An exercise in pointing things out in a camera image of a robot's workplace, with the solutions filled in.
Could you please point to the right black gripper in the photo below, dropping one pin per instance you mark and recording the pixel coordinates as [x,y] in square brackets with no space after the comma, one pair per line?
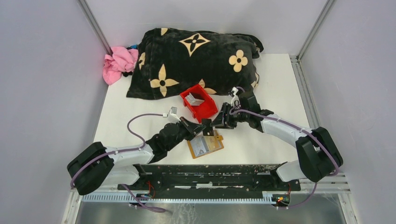
[221,121]

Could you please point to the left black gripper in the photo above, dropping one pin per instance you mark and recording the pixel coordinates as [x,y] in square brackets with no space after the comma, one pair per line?
[194,128]

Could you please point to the silver credit card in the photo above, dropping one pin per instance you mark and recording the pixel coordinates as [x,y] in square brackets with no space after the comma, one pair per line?
[198,146]

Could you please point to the yellow leather card holder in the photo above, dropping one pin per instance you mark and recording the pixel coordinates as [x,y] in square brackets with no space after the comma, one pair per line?
[219,137]

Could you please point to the red plastic bin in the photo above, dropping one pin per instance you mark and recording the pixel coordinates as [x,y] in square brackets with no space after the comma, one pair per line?
[207,109]

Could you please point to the gold credit card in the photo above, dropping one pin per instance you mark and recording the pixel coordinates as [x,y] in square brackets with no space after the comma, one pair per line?
[212,143]

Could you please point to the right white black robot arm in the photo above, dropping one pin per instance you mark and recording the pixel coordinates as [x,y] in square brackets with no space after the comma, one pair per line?
[317,154]

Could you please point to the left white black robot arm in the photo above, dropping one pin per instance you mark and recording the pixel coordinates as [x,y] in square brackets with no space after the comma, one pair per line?
[98,166]

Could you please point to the stack of credit cards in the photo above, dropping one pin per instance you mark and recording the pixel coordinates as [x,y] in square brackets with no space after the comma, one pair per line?
[193,101]

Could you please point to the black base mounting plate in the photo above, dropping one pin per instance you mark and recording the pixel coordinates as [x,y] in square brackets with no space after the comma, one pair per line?
[209,181]

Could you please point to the black floral blanket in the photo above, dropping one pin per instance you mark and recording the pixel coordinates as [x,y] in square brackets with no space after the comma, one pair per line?
[171,61]

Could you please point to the pink cloth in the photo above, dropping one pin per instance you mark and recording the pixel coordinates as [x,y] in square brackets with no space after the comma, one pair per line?
[120,61]

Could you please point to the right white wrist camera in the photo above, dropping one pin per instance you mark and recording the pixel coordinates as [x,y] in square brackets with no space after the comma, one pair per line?
[234,92]

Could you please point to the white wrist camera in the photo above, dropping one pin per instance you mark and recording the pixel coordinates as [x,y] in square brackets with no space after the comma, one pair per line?
[234,92]
[171,115]

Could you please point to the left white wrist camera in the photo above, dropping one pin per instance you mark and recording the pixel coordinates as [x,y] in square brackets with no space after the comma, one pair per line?
[171,115]

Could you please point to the aluminium rail frame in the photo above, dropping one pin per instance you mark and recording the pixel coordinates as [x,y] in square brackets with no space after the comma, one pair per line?
[278,66]

